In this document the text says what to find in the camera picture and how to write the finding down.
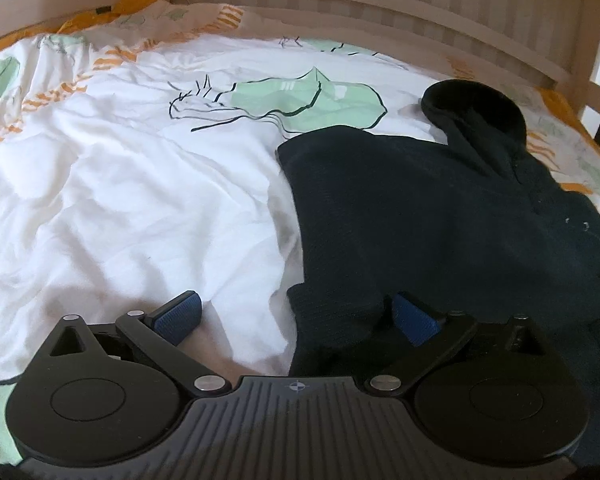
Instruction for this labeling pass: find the black hooded sweatshirt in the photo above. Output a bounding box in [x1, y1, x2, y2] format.
[277, 80, 600, 479]

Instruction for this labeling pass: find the white patterned duvet cover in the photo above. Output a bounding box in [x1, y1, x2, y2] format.
[0, 1, 600, 463]

